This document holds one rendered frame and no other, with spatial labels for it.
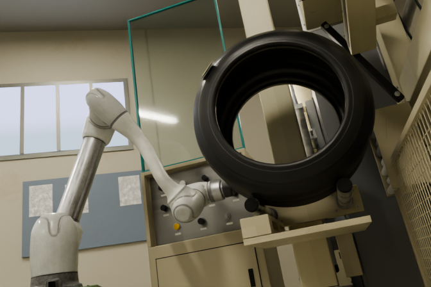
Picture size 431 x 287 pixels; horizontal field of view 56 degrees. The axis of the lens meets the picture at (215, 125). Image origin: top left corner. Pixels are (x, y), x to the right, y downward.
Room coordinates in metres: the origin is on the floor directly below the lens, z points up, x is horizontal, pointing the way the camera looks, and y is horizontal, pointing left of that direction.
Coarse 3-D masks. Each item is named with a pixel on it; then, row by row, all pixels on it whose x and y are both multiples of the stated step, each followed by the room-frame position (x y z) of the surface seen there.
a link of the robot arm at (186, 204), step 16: (128, 112) 1.61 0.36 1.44; (112, 128) 1.61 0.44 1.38; (128, 128) 1.59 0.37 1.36; (144, 144) 1.60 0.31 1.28; (144, 160) 1.61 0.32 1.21; (160, 176) 1.55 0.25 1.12; (176, 192) 1.54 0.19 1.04; (192, 192) 1.57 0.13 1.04; (176, 208) 1.51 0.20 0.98; (192, 208) 1.52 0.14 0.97
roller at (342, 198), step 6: (342, 180) 1.17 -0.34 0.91; (348, 180) 1.17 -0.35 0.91; (342, 186) 1.17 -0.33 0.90; (348, 186) 1.17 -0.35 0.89; (342, 192) 1.18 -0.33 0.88; (348, 192) 1.18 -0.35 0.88; (342, 198) 1.29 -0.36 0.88; (348, 198) 1.30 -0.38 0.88; (342, 204) 1.45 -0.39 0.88; (348, 204) 1.47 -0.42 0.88
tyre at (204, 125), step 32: (288, 32) 1.14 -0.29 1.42; (224, 64) 1.18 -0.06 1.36; (256, 64) 1.38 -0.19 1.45; (288, 64) 1.39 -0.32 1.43; (320, 64) 1.33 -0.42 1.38; (352, 64) 1.12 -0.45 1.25; (224, 96) 1.43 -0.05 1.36; (352, 96) 1.11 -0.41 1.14; (224, 128) 1.46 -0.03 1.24; (352, 128) 1.11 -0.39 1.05; (224, 160) 1.18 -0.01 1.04; (320, 160) 1.13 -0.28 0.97; (352, 160) 1.15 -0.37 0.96; (256, 192) 1.21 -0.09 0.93; (288, 192) 1.18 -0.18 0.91; (320, 192) 1.22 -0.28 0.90
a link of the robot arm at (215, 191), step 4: (216, 180) 1.69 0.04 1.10; (220, 180) 1.69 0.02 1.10; (208, 184) 1.68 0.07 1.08; (212, 184) 1.67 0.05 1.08; (216, 184) 1.67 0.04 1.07; (220, 184) 1.68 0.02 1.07; (208, 188) 1.67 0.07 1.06; (212, 188) 1.67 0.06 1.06; (216, 188) 1.67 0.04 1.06; (220, 188) 1.67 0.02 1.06; (208, 192) 1.67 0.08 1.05; (212, 192) 1.67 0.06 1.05; (216, 192) 1.67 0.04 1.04; (220, 192) 1.67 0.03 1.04; (212, 196) 1.68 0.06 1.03; (216, 196) 1.68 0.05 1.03; (220, 196) 1.68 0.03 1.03; (212, 200) 1.70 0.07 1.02; (216, 200) 1.70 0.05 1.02; (220, 200) 1.70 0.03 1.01
